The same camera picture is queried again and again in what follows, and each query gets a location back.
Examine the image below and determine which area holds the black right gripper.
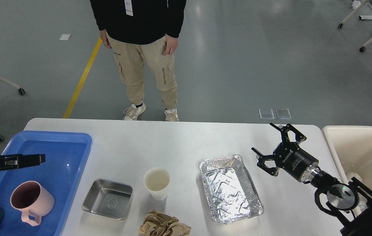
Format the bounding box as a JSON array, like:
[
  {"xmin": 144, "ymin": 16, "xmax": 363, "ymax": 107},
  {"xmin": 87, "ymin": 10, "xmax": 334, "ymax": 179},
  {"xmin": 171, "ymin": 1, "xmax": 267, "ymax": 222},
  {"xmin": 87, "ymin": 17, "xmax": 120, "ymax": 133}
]
[{"xmin": 251, "ymin": 123, "xmax": 320, "ymax": 183}]

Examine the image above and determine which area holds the aluminium foil tray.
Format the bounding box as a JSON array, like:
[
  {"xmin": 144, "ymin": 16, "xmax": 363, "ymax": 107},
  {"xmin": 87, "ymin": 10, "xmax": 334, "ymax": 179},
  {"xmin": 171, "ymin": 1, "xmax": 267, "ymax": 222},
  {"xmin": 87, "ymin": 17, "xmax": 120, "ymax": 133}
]
[{"xmin": 198, "ymin": 154, "xmax": 264, "ymax": 224}]

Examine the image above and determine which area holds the white chair base right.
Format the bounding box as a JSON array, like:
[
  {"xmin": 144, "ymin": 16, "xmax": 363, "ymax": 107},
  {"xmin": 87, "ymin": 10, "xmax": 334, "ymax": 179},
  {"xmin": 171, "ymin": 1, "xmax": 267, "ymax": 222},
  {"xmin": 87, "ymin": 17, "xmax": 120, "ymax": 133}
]
[{"xmin": 338, "ymin": 0, "xmax": 372, "ymax": 53}]

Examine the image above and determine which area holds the pink ribbed mug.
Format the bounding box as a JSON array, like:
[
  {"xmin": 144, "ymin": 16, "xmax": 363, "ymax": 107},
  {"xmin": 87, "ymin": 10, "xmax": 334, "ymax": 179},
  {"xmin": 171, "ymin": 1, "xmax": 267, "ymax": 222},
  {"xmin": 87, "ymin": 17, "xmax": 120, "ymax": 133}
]
[{"xmin": 10, "ymin": 181, "xmax": 55, "ymax": 226}]

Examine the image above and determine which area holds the white floor label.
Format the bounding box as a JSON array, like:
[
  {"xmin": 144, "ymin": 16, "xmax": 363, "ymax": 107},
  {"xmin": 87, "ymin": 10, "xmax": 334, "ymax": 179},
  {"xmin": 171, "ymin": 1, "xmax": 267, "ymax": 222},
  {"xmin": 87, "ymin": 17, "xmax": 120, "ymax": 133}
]
[{"xmin": 59, "ymin": 33, "xmax": 72, "ymax": 41}]

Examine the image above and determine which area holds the floor socket plate left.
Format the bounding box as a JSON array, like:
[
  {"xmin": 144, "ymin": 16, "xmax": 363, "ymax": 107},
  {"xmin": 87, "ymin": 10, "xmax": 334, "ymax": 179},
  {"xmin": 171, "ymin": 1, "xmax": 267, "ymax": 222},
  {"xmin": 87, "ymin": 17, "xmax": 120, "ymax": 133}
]
[{"xmin": 258, "ymin": 108, "xmax": 275, "ymax": 120}]

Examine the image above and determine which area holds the person in black sweater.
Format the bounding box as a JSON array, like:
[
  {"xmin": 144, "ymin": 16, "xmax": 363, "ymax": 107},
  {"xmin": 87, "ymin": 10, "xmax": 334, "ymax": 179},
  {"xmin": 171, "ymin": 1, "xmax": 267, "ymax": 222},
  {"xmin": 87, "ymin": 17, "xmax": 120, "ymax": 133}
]
[{"xmin": 90, "ymin": 0, "xmax": 187, "ymax": 122}]

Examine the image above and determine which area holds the crumpled brown paper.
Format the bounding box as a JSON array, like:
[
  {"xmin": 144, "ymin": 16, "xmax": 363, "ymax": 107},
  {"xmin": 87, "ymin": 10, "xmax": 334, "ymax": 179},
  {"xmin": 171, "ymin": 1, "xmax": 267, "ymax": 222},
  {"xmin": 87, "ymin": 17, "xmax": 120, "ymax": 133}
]
[{"xmin": 139, "ymin": 210, "xmax": 191, "ymax": 236}]

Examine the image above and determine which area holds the beige plastic bin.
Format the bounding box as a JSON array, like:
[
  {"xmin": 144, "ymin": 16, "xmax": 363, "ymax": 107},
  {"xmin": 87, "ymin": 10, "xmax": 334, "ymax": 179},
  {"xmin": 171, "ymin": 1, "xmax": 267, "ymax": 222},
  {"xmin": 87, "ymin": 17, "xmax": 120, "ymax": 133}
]
[{"xmin": 322, "ymin": 126, "xmax": 372, "ymax": 190}]

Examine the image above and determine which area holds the floor socket plate right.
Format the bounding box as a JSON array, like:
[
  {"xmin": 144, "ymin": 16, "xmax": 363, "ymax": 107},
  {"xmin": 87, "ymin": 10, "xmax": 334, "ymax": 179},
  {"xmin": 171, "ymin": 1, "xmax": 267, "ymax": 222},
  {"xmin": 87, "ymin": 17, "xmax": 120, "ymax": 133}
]
[{"xmin": 275, "ymin": 108, "xmax": 292, "ymax": 119}]

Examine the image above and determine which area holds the floor socket plate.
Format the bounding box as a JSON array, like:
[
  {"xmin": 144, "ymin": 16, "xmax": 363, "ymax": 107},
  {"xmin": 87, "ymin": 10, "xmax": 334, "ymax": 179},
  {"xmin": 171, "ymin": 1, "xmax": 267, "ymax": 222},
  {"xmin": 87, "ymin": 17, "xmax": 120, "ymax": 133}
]
[
  {"xmin": 258, "ymin": 108, "xmax": 275, "ymax": 120},
  {"xmin": 275, "ymin": 108, "xmax": 292, "ymax": 119}
]

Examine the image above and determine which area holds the square stainless steel tray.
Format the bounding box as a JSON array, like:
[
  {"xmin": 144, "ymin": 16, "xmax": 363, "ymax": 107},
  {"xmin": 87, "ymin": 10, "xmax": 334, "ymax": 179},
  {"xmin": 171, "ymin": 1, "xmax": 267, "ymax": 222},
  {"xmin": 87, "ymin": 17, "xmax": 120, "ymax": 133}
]
[{"xmin": 82, "ymin": 178, "xmax": 133, "ymax": 221}]

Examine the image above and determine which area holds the blue plastic tray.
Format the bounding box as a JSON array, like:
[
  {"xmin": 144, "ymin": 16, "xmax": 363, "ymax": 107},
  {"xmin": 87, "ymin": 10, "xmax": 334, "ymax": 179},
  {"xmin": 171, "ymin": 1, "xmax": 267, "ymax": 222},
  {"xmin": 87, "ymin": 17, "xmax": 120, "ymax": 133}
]
[{"xmin": 0, "ymin": 130, "xmax": 92, "ymax": 236}]

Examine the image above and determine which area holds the white paper cup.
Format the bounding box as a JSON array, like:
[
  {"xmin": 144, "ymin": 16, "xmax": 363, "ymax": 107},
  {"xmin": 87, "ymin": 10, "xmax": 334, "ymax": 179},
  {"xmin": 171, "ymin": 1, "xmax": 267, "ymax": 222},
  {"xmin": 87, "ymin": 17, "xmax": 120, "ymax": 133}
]
[{"xmin": 144, "ymin": 167, "xmax": 171, "ymax": 201}]

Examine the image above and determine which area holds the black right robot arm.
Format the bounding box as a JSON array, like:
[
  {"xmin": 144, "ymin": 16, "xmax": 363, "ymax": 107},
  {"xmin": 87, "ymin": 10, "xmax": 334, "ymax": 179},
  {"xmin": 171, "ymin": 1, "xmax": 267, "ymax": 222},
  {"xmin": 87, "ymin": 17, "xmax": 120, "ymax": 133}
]
[{"xmin": 252, "ymin": 123, "xmax": 372, "ymax": 236}]

